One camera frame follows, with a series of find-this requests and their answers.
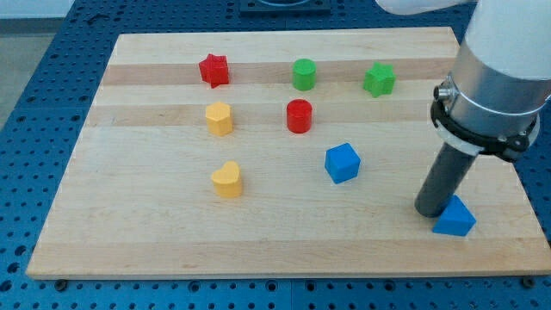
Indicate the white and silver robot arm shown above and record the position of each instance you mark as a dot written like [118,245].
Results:
[491,99]

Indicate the red star block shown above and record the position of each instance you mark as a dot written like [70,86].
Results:
[214,70]

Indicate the light wooden board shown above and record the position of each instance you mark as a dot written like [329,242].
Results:
[136,200]

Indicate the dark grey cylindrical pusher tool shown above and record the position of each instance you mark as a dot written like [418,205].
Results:
[445,176]

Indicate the yellow heart block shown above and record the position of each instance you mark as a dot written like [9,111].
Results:
[227,180]

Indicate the red cylinder block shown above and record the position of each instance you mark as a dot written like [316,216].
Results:
[299,114]

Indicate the green cylinder block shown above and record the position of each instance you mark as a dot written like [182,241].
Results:
[304,74]

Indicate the blue cube block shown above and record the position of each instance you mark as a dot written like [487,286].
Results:
[342,163]

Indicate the blue triangle block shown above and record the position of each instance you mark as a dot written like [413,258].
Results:
[455,220]

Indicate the green star block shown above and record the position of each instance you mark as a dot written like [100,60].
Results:
[379,79]

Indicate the yellow hexagon block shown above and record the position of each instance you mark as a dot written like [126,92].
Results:
[219,118]

